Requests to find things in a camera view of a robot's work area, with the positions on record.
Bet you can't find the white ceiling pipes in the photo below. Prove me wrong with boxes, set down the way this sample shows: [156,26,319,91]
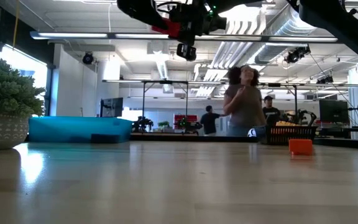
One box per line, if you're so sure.
[194,18,269,98]

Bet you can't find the long white light bar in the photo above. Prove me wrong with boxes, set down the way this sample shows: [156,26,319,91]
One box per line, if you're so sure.
[29,30,341,44]

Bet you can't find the distant white light bar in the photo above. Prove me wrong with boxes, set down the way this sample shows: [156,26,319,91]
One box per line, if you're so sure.
[101,78,358,88]

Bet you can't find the red background board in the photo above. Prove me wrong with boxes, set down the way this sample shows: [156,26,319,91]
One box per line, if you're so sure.
[173,114,198,130]

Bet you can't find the person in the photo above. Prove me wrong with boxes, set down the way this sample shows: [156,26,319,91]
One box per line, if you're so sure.
[199,105,227,137]
[223,64,267,138]
[262,95,282,127]

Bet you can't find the black computer monitor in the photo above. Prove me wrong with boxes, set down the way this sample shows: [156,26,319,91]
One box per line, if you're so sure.
[99,96,124,118]
[318,99,350,124]

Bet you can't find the black track light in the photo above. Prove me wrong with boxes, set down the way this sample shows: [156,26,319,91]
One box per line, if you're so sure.
[283,45,311,65]
[316,74,334,85]

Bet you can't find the bright large window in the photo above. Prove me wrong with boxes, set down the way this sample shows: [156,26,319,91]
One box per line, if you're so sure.
[0,43,48,118]

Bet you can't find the blue plastic bin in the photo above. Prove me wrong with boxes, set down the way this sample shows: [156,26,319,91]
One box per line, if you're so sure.
[28,116,134,144]

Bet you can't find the black slatted basket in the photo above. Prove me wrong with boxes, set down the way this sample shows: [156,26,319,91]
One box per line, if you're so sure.
[265,124,318,146]

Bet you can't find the potted green succulent plant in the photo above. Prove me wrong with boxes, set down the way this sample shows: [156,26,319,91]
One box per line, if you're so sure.
[0,58,47,151]

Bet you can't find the orange toy brick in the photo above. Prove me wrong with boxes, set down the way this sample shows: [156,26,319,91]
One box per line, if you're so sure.
[288,138,314,156]

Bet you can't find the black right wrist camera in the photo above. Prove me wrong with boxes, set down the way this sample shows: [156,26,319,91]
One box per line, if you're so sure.
[175,42,198,62]

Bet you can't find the silver ventilation duct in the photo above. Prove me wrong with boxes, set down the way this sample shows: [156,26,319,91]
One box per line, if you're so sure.
[253,6,323,65]

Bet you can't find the black background station frame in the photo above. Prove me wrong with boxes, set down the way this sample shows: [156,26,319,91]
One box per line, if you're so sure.
[258,83,298,125]
[141,80,190,125]

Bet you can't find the black aluminium table frame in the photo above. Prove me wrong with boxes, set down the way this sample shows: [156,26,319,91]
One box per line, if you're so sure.
[130,133,358,151]

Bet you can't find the yellow hanging strap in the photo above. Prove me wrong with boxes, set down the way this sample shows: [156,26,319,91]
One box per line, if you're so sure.
[12,0,21,48]

